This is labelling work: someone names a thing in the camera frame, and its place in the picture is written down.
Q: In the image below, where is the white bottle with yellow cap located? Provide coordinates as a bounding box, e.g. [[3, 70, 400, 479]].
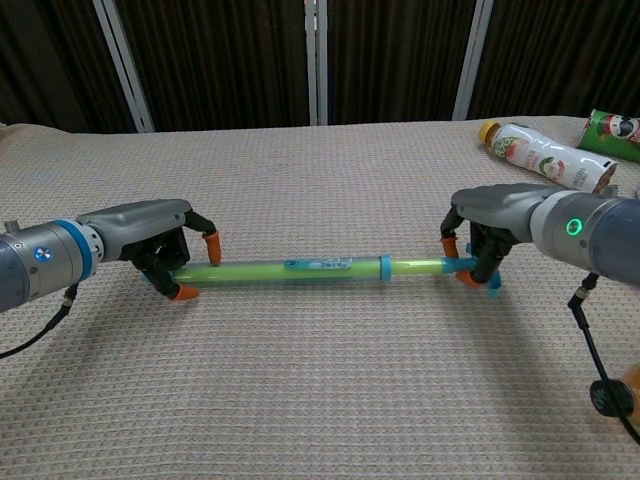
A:
[[478, 119, 619, 192]]

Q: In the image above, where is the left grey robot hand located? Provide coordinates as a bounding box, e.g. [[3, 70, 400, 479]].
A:
[[77, 198, 224, 304]]

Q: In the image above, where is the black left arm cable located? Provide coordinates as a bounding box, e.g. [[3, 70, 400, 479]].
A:
[[0, 283, 81, 359]]

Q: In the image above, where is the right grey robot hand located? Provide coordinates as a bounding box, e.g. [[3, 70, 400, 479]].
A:
[[438, 183, 557, 288]]

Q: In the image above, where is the green chips can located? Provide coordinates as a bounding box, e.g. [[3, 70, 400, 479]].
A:
[[575, 108, 640, 164]]

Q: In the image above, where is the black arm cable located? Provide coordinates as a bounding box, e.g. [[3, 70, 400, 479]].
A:
[[567, 273, 640, 446], [0, 283, 81, 359]]

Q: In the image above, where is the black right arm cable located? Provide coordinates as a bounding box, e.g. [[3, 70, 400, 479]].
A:
[[567, 273, 640, 446]]

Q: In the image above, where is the green transparent plastic tube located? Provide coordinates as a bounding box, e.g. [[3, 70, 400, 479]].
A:
[[142, 253, 391, 292]]

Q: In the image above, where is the dark brown screen panel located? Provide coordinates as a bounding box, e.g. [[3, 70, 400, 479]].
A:
[[469, 0, 640, 121], [325, 0, 474, 125], [114, 0, 311, 133], [0, 0, 137, 134]]

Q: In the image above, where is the beige woven tablecloth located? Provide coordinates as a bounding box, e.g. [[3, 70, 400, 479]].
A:
[[0, 115, 640, 480]]

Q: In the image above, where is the orange drink bottle black cap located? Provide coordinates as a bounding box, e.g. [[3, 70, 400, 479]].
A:
[[588, 362, 640, 419]]

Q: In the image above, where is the blue green water pump toy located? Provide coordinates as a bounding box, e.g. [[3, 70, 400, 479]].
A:
[[172, 239, 503, 300]]

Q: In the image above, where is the white screen frame post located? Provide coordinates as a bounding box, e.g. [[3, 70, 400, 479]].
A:
[[303, 0, 330, 126], [92, 0, 155, 134], [452, 0, 496, 121]]

